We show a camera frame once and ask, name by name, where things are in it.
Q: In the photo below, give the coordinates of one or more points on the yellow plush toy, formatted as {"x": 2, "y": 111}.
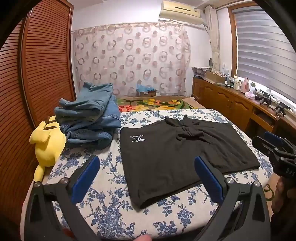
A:
{"x": 46, "y": 143}

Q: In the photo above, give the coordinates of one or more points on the wooden louvered wardrobe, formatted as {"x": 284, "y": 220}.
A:
{"x": 46, "y": 69}

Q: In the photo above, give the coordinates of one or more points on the flat cardboard box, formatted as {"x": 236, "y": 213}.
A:
{"x": 215, "y": 77}

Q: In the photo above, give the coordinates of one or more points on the wooden sideboard cabinet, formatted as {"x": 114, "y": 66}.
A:
{"x": 219, "y": 99}

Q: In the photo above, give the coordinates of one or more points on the black pants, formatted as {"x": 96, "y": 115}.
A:
{"x": 161, "y": 162}

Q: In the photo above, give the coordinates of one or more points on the light blue cloth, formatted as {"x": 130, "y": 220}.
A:
{"x": 144, "y": 88}

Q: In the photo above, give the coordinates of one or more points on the grey striped window blind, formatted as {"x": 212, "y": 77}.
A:
{"x": 261, "y": 46}

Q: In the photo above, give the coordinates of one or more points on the person's left hand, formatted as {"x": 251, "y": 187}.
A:
{"x": 143, "y": 238}

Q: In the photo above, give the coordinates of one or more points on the person's right hand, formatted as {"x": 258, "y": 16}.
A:
{"x": 278, "y": 194}

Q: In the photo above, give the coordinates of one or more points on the pink bottle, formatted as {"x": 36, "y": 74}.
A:
{"x": 245, "y": 85}

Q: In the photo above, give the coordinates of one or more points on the blue floral white bedsheet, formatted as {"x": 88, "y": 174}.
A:
{"x": 108, "y": 208}

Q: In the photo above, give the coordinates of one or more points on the beige window curtain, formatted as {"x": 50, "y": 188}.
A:
{"x": 214, "y": 34}

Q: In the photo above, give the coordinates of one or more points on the person's right forearm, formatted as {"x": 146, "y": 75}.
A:
{"x": 284, "y": 227}

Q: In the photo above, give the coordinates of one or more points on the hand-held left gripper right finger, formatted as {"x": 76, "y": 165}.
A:
{"x": 208, "y": 180}

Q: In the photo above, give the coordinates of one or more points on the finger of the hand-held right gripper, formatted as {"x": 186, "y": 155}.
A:
{"x": 272, "y": 136}
{"x": 263, "y": 144}

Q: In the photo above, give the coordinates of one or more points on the white bottle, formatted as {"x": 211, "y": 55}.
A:
{"x": 236, "y": 83}

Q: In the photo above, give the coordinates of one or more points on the black clamp tool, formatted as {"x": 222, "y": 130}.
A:
{"x": 264, "y": 97}
{"x": 282, "y": 110}

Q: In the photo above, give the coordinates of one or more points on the small cardboard box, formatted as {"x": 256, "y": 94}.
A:
{"x": 148, "y": 93}

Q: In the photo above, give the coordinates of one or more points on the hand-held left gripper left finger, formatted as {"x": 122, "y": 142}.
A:
{"x": 86, "y": 178}

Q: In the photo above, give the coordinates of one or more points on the white air conditioner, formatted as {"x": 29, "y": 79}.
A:
{"x": 178, "y": 11}

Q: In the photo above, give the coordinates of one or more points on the orange flower patterned blanket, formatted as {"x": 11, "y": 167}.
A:
{"x": 161, "y": 105}

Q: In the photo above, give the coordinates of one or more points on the pile of blue jeans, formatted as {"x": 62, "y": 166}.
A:
{"x": 92, "y": 111}

